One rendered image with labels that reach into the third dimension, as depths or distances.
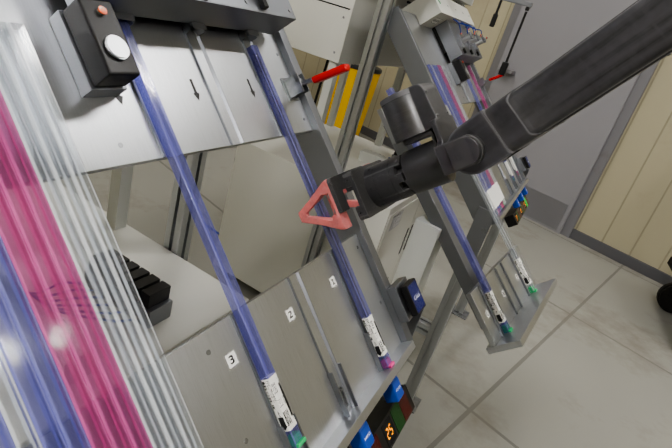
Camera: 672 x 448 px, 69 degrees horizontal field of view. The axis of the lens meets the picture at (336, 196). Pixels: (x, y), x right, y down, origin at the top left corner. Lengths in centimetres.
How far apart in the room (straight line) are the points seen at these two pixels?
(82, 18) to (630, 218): 393
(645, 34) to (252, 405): 51
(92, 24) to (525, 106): 42
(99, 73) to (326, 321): 40
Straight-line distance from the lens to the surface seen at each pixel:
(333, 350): 67
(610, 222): 418
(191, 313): 92
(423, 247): 107
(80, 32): 52
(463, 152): 55
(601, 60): 53
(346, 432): 64
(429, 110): 60
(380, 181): 62
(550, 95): 54
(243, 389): 54
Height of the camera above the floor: 119
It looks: 21 degrees down
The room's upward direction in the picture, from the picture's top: 17 degrees clockwise
